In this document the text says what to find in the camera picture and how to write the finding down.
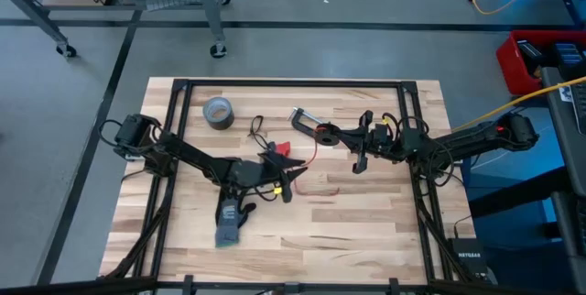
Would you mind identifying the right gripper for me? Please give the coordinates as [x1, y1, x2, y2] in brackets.
[338, 110, 400, 175]

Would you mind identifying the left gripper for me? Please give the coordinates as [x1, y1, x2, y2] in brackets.
[223, 141, 309, 204]

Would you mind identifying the red cord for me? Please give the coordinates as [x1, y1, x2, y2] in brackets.
[292, 124, 341, 198]

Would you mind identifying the black cord spool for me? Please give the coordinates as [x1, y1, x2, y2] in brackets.
[314, 123, 342, 147]

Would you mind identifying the black work glove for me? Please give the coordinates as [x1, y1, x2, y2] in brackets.
[214, 189, 257, 248]

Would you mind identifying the red plastic bin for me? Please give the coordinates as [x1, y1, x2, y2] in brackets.
[496, 29, 586, 97]

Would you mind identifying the thin black cable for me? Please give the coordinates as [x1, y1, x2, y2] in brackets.
[248, 115, 277, 154]

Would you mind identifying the grey duct tape roll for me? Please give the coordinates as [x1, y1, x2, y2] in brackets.
[202, 96, 235, 131]

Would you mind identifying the black network switch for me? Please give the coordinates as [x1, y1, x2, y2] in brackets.
[447, 237, 489, 279]

